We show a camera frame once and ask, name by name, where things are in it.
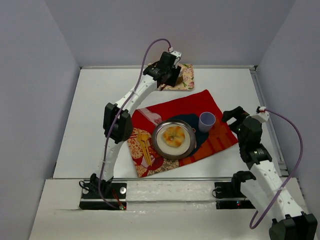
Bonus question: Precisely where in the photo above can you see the red patterned placemat cloth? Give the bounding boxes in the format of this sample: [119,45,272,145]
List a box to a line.
[127,90,238,178]

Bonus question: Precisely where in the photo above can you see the aluminium front rail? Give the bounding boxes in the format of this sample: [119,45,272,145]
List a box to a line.
[83,176,235,182]

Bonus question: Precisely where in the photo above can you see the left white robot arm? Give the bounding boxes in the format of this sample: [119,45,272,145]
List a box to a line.
[90,49,182,200]

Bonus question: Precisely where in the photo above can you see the metal tongs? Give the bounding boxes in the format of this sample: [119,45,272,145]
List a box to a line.
[159,84,168,91]

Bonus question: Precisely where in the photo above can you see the yellow plastic fork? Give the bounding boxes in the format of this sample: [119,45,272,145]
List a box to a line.
[137,132,152,166]

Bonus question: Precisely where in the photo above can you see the floral serving tray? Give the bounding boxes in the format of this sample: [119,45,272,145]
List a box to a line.
[142,62,195,91]

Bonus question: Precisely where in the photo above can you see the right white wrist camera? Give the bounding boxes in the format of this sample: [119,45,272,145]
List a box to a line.
[250,106,270,124]

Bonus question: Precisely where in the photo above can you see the yellow plastic spoon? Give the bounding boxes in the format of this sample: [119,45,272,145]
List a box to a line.
[141,134,152,166]

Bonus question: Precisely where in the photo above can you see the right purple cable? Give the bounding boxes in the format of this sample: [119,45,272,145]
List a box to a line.
[249,108,304,230]

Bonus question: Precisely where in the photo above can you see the steel plate white centre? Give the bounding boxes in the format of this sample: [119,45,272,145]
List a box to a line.
[151,119,196,160]

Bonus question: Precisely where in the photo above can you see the dark brown chocolate bread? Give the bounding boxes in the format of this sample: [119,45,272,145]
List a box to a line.
[176,75,183,85]

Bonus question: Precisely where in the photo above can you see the lilac plastic cup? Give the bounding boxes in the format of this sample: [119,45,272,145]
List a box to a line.
[198,111,216,133]

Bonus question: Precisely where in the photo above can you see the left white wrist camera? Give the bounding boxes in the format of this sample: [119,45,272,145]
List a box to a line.
[168,47,182,58]

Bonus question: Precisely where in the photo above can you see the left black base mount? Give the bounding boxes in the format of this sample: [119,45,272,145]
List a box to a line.
[78,180,127,211]

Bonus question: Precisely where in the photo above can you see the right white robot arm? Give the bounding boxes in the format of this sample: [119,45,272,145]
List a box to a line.
[222,106,318,240]

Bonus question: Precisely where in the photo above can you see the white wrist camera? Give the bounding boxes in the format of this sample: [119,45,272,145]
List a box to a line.
[250,106,270,124]
[168,47,182,58]

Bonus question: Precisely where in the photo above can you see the aluminium right side rail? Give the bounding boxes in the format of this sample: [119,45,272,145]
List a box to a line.
[250,65,289,177]

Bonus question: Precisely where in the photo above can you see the aluminium rail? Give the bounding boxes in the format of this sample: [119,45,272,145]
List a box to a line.
[250,65,289,177]
[83,176,235,182]

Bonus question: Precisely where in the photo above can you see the ring shaped twisted bread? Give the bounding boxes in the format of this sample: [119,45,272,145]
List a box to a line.
[162,125,185,148]

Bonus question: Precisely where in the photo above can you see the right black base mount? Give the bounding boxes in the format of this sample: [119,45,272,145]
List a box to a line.
[211,181,255,210]

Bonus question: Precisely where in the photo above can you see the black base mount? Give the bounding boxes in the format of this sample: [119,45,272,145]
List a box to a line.
[78,180,127,211]
[211,181,255,210]

